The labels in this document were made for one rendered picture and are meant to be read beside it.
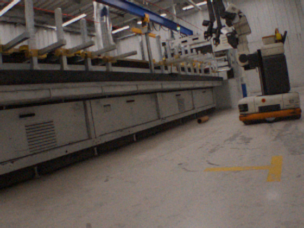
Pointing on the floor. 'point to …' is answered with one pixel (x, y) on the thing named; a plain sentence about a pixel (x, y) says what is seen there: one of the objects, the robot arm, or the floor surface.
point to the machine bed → (86, 120)
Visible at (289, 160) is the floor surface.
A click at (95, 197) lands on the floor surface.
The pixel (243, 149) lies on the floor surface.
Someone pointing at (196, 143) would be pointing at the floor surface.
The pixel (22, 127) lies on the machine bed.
